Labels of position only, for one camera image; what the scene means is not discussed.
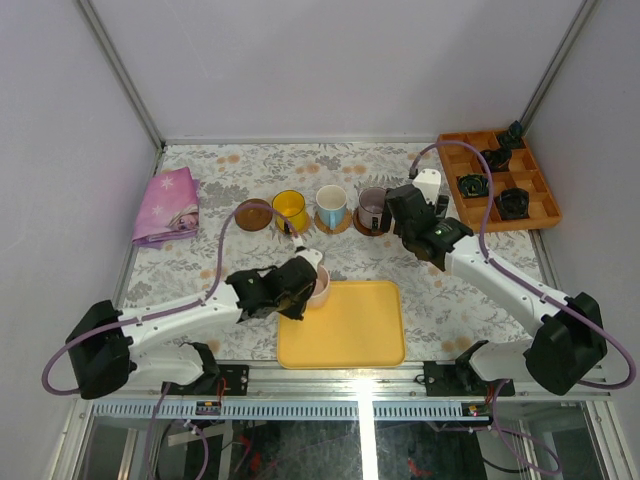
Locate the brown wooden coaster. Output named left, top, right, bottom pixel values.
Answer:
left=353, top=208, right=385, bottom=237

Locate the purple mug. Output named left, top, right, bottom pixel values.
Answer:
left=357, top=187, right=386, bottom=233

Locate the pink mug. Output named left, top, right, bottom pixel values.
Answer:
left=307, top=265, right=330, bottom=309

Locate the woven rattan coaster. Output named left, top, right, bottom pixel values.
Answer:
left=276, top=213, right=312, bottom=236
left=314, top=210, right=352, bottom=235

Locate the blue handled white mug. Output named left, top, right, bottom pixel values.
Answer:
left=316, top=185, right=348, bottom=230

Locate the dark wooden coaster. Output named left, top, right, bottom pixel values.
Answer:
left=234, top=198, right=273, bottom=232

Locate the yellow glass cup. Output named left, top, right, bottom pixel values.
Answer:
left=272, top=190, right=307, bottom=230

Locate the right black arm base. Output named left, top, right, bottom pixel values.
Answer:
left=422, top=340, right=500, bottom=398

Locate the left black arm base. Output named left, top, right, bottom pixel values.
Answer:
left=162, top=342, right=249, bottom=399

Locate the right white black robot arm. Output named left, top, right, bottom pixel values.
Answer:
left=383, top=185, right=607, bottom=395

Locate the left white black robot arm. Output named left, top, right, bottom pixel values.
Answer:
left=66, top=249, right=323, bottom=400

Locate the black green wrapped item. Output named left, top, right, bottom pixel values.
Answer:
left=457, top=173, right=491, bottom=199

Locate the orange compartment tray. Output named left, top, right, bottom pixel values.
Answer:
left=438, top=130, right=562, bottom=232

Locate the black wrapped item bottom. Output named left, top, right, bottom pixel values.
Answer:
left=494, top=187, right=529, bottom=221

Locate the yellow plastic tray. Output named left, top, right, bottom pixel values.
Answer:
left=277, top=281, right=406, bottom=370

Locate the black wrapped item top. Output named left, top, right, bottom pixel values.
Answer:
left=496, top=121, right=524, bottom=150

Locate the pink purple folded cloth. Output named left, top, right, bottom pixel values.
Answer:
left=132, top=167, right=199, bottom=249

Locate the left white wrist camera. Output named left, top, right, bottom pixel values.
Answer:
left=295, top=246, right=324, bottom=270

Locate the aluminium front rail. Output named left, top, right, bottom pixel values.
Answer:
left=96, top=361, right=611, bottom=401

